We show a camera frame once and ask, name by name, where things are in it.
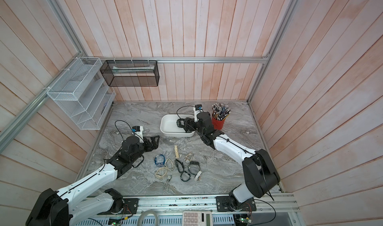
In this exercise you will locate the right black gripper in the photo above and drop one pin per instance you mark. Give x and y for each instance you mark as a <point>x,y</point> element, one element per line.
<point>190,123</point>

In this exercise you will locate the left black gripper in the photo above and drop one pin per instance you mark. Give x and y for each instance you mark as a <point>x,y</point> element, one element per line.
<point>150,148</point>

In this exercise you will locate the white plastic storage box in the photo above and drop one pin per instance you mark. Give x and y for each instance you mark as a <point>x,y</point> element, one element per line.
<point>169,127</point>

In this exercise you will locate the blue transparent watch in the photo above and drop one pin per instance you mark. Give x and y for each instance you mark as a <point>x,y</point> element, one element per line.
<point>160,160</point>

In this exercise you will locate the black round watch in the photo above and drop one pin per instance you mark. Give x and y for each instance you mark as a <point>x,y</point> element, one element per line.
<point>194,167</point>

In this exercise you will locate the white small watch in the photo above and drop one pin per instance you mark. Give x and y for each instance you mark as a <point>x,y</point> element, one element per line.
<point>197,177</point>

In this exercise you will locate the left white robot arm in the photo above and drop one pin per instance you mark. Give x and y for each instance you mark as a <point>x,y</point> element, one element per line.
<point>70,205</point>

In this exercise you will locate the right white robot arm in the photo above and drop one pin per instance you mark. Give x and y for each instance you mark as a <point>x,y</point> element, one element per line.
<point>260,174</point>

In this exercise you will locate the tan band watch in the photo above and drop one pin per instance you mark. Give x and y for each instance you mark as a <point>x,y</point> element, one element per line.
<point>169,165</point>

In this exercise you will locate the beige band watch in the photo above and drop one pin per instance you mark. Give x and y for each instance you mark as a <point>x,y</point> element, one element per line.
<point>161,173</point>

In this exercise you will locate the gold metal watch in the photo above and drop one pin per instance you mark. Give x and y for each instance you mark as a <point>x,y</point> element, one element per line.
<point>188,158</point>

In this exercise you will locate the silver metal watch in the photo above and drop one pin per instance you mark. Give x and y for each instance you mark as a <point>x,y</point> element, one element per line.
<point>169,177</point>

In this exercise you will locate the small black watch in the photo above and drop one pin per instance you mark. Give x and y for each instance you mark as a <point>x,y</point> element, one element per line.
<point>185,176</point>

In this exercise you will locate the red pen cup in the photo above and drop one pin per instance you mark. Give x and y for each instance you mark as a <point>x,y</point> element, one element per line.
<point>218,124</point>

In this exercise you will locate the bundle of pens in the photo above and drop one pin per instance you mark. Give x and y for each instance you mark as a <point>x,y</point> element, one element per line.
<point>220,111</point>

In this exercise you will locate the white calculator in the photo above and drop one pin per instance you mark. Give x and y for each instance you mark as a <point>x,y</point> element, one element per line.
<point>197,218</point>

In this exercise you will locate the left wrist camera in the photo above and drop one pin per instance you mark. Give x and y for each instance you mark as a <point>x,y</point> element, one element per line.
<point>138,132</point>

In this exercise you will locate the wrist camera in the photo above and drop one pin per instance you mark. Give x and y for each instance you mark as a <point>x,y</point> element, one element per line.
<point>138,132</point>
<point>197,109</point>

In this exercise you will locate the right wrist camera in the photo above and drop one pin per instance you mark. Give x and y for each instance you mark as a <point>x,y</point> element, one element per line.
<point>197,109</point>

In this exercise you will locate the black strap watch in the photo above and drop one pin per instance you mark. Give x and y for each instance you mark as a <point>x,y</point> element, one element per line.
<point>179,166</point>

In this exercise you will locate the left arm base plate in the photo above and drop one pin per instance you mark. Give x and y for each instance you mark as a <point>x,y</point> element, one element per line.
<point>124,206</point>

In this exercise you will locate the black mesh wall basket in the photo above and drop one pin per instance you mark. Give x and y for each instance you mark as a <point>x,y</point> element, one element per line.
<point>130,73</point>

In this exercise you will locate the white wire mesh shelf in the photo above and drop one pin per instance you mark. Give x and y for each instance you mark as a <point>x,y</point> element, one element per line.
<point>83,98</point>

